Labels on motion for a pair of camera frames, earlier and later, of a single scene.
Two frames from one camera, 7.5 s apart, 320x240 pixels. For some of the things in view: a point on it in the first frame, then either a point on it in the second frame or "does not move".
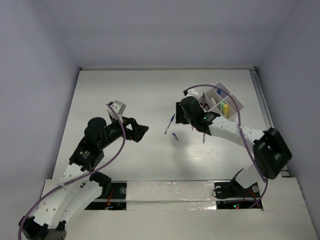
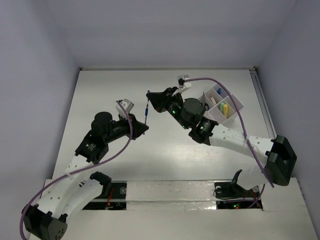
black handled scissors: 204,104 does not move
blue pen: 171,120 → 146,111
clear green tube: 221,106 does not move
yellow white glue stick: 226,110 does not move
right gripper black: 180,115 → 160,100
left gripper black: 137,130 does not move
